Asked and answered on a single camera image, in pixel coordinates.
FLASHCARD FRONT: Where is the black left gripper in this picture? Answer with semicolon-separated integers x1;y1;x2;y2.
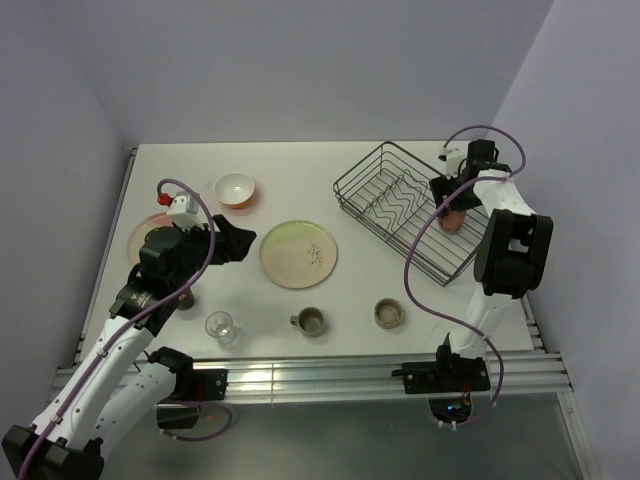
169;214;255;290

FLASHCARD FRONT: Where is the pink ceramic mug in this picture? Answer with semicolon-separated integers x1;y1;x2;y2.
438;210;466;234

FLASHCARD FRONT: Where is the grey-green ceramic mug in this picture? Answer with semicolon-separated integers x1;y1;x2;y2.
290;307;326;338

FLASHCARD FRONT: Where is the speckled beige cup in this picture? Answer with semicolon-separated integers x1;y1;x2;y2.
374;298;405;330

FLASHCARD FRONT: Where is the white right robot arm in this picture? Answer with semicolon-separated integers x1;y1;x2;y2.
429;140;554;390

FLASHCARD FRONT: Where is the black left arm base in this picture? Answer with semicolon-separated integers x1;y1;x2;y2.
148;347;228;431

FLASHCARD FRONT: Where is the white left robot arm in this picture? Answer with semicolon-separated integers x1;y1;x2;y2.
2;215;257;479

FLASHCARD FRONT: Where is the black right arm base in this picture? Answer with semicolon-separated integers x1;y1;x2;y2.
391;345;490;424

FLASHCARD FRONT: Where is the orange and white bowl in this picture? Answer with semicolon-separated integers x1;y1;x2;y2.
213;172;255;209

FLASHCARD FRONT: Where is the green and cream plate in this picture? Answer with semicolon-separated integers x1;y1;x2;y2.
259;220;338;290

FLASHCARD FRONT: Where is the dark brown tumbler cup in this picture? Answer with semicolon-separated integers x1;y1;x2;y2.
177;288;195;311

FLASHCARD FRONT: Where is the clear drinking glass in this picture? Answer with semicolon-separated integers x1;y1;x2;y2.
205;311;236;344

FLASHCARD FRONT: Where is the pink and cream plate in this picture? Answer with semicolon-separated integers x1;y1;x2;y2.
127;213;172;265

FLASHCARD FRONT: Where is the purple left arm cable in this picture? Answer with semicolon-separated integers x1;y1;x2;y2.
17;178;219;479

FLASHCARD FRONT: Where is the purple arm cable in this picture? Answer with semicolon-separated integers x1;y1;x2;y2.
17;178;219;479
403;124;527;427

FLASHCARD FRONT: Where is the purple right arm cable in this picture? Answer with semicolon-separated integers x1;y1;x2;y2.
403;124;527;427

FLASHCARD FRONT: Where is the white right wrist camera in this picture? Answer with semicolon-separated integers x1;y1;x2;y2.
438;147;465;178

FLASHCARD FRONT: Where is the dark wire dish rack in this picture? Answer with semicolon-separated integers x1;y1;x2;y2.
333;141;488;287

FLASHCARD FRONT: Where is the aluminium mounting rail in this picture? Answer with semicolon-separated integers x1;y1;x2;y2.
49;349;573;404

